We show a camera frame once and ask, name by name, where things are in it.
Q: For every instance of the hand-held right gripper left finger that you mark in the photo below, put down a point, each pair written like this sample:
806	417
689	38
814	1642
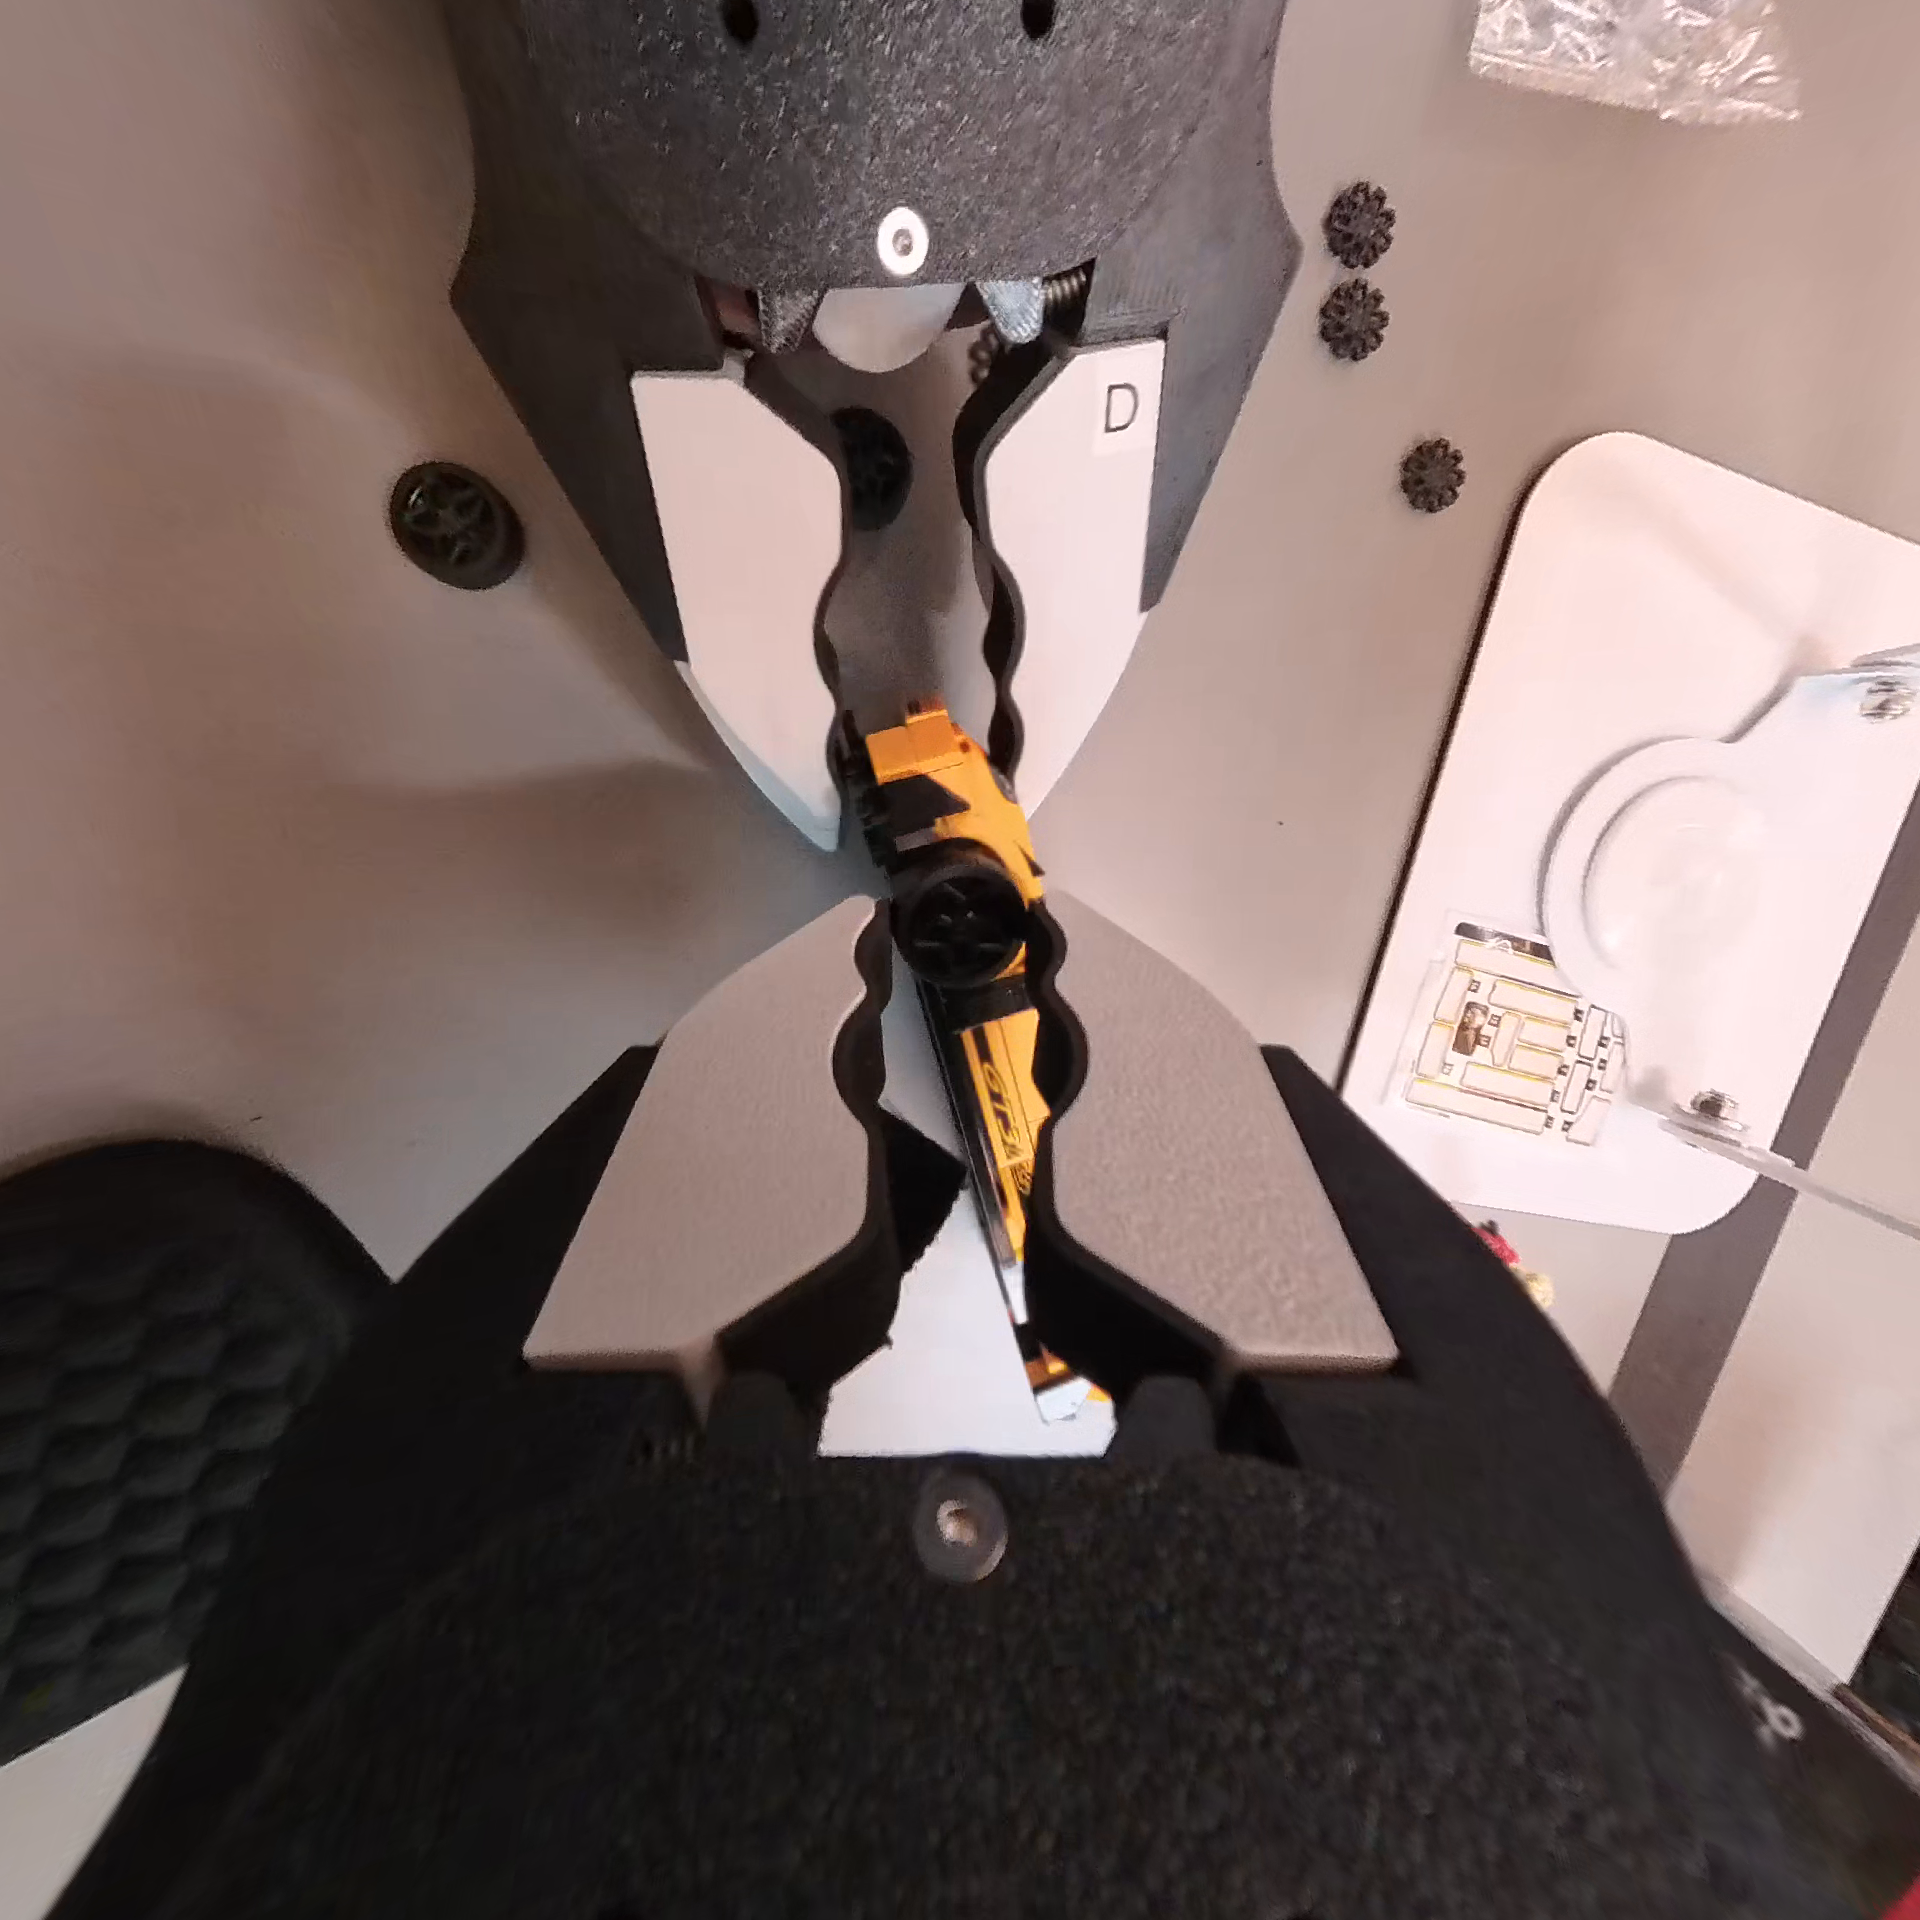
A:
721	1186

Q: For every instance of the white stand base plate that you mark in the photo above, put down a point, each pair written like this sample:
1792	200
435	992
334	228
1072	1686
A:
1500	779

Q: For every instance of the lego sticker sheet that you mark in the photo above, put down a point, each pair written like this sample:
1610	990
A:
1516	1036

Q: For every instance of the orange lego car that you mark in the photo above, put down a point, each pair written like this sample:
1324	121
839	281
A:
997	1095

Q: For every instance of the black lego wheel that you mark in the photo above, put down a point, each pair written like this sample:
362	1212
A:
871	465
961	932
458	527

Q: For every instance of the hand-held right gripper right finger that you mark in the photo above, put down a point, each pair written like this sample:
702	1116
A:
1217	1200

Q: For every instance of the black mesh chair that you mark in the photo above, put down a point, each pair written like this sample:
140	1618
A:
150	1425

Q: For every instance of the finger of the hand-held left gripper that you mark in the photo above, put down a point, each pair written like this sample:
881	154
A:
1080	527
736	571

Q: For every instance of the clear plastic bag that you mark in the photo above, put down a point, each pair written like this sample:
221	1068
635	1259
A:
1635	52

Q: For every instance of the black lego box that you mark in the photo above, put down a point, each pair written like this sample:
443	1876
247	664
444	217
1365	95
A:
1847	1769

